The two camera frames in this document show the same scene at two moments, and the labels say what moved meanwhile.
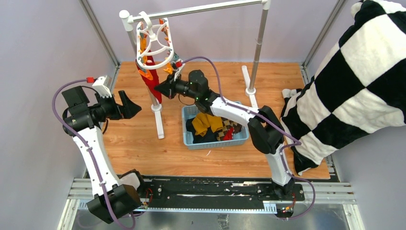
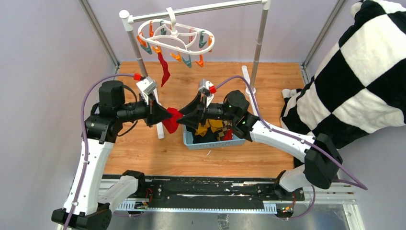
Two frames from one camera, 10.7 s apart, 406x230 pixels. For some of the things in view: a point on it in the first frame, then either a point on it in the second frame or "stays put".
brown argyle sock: x=227 y=124 stays put
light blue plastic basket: x=190 y=111 stays put
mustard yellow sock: x=216 y=122 stays put
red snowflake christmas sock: x=229 y=135 stays put
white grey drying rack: x=129 y=20 stays put
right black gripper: x=167 y=88 to x=194 y=119
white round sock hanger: x=154 y=49 to x=170 y=35
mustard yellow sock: x=201 y=123 stays put
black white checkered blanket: x=360 y=87 stays put
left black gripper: x=127 y=110 to x=154 y=113
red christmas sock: x=152 y=83 to x=171 y=124
